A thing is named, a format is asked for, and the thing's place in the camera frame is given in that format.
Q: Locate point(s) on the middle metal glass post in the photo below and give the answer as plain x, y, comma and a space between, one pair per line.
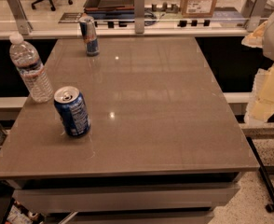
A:
139, 16

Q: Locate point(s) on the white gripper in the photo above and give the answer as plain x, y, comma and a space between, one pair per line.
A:
260, 107

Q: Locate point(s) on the black wheeled stand leg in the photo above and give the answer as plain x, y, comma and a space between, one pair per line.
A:
264, 171

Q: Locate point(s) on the cardboard box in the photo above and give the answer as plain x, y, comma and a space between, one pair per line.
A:
197, 8

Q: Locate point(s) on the right metal glass post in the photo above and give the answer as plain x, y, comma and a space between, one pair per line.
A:
252, 12

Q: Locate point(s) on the redbull can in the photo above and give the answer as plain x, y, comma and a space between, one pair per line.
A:
88, 31

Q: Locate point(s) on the clear plastic water bottle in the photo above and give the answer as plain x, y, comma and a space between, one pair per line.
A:
31, 68

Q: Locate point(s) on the upper grey drawer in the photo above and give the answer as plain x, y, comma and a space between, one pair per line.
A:
127, 198

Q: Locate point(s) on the metal glass post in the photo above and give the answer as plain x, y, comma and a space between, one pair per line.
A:
139, 16
23, 25
252, 12

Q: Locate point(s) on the left metal glass post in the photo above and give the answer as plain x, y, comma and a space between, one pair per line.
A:
23, 25

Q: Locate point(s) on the lower grey drawer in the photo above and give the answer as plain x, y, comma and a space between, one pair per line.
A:
181, 217

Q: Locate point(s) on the blue pepsi can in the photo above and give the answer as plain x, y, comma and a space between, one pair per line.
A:
70, 104

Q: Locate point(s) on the grey drawer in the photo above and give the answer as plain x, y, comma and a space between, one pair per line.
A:
181, 217
127, 198

